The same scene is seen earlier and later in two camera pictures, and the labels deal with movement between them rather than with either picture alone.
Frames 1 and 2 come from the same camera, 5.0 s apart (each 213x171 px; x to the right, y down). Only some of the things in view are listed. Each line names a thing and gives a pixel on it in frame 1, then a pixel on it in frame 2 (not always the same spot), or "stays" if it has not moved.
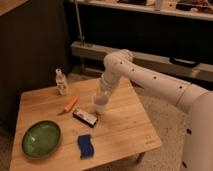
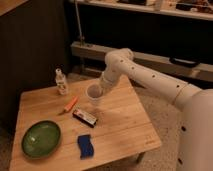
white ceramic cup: x=100 y=102 to x=94 y=94
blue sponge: x=86 y=147 stays
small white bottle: x=61 y=82 stays
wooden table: x=59 y=129 stays
